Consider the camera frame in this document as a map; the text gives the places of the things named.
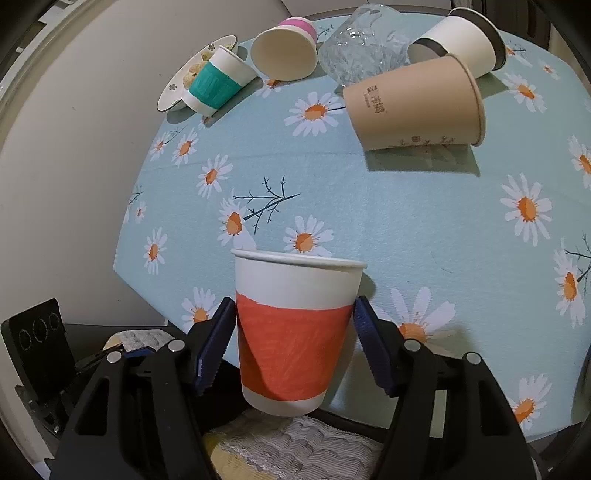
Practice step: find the orange banded paper cup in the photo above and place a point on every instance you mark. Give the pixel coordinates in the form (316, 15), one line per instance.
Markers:
(293, 312)

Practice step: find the brown kraft paper cup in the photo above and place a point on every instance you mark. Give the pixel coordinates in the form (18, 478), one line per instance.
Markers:
(434, 102)

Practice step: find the grey quilted seat cushion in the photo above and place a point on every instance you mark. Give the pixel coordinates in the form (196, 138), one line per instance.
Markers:
(259, 446)

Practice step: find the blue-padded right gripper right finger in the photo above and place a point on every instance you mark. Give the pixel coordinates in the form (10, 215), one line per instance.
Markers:
(452, 419)

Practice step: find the teal banded paper cup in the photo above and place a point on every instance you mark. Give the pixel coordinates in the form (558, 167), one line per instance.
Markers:
(222, 77)

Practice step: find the pink banded paper cup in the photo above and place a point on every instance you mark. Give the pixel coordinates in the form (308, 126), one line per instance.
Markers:
(288, 51)

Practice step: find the daisy print blue tablecloth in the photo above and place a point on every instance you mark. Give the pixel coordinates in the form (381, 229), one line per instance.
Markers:
(470, 248)

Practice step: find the black banded white paper cup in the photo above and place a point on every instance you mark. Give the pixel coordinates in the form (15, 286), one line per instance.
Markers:
(467, 34)

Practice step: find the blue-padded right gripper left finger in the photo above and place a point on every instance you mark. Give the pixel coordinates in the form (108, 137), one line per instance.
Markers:
(139, 417)

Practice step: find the clear glass cup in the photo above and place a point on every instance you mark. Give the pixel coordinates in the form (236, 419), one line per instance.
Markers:
(373, 40)

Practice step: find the white plate with snacks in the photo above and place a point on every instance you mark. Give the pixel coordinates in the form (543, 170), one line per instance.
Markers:
(171, 96)

